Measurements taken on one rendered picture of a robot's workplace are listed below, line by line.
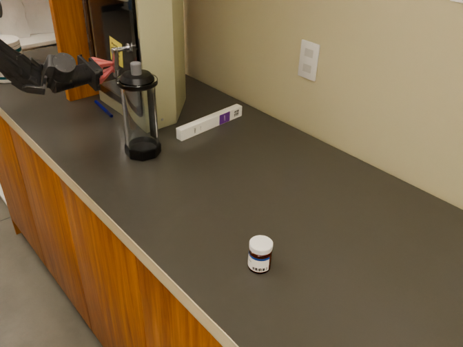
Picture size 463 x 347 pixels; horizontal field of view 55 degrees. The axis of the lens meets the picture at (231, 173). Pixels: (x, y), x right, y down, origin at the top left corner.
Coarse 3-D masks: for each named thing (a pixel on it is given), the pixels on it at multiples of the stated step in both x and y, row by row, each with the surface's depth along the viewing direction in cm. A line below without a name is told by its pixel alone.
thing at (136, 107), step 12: (120, 84) 116; (132, 96) 117; (144, 96) 117; (132, 108) 119; (144, 108) 119; (132, 120) 121; (144, 120) 121; (156, 120) 125; (132, 132) 123; (144, 132) 123; (156, 132) 126; (132, 144) 125; (144, 144) 125; (156, 144) 128
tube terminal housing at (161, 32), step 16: (144, 0) 121; (160, 0) 124; (176, 0) 134; (144, 16) 123; (160, 16) 126; (176, 16) 136; (144, 32) 125; (160, 32) 129; (176, 32) 137; (144, 48) 127; (160, 48) 131; (176, 48) 139; (144, 64) 130; (160, 64) 133; (176, 64) 141; (160, 80) 136; (176, 80) 142; (160, 96) 138; (176, 96) 144; (160, 112) 141; (176, 112) 146; (160, 128) 144
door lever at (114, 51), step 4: (128, 44) 129; (112, 48) 127; (116, 48) 127; (120, 48) 128; (124, 48) 129; (128, 48) 129; (112, 52) 127; (116, 52) 127; (112, 56) 128; (116, 56) 128; (112, 60) 129; (116, 60) 129; (112, 64) 130; (116, 64) 129; (116, 68) 130; (116, 72) 131; (116, 76) 132
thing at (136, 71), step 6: (132, 66) 116; (138, 66) 116; (126, 72) 119; (132, 72) 117; (138, 72) 117; (144, 72) 119; (120, 78) 117; (126, 78) 116; (132, 78) 115; (138, 78) 115; (144, 78) 116; (150, 78) 117; (126, 84) 116; (132, 84) 115; (138, 84) 115; (144, 84) 116
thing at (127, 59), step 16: (96, 0) 135; (112, 0) 127; (128, 0) 121; (96, 16) 138; (112, 16) 131; (128, 16) 124; (96, 32) 142; (112, 32) 134; (128, 32) 127; (96, 48) 146; (128, 64) 133; (112, 80) 145; (112, 96) 150
